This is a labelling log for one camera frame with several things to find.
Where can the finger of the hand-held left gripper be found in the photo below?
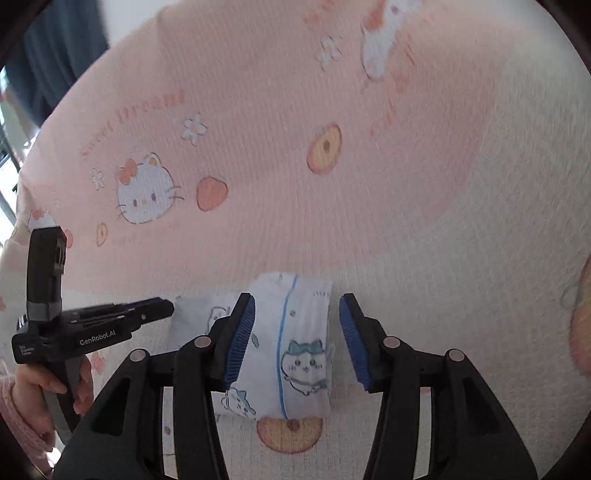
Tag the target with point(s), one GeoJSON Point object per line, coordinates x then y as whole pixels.
{"type": "Point", "coordinates": [138, 311]}

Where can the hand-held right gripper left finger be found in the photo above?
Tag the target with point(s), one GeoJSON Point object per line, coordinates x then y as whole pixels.
{"type": "Point", "coordinates": [241, 341]}

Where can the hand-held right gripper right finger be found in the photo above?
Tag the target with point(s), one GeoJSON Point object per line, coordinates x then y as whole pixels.
{"type": "Point", "coordinates": [352, 341]}

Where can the white cartoon print pajama pants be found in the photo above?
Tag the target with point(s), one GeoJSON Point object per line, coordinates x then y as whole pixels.
{"type": "Point", "coordinates": [304, 323]}

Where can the person's left hand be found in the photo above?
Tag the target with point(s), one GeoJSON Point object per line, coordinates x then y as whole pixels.
{"type": "Point", "coordinates": [37, 381]}

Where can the pink cartoon cat printed blanket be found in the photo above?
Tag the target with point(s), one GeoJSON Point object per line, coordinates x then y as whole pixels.
{"type": "Point", "coordinates": [369, 207]}

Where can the window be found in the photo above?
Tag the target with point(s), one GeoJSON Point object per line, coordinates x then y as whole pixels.
{"type": "Point", "coordinates": [9, 152]}

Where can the dark blue curtain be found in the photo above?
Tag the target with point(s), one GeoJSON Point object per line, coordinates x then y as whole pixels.
{"type": "Point", "coordinates": [55, 55]}

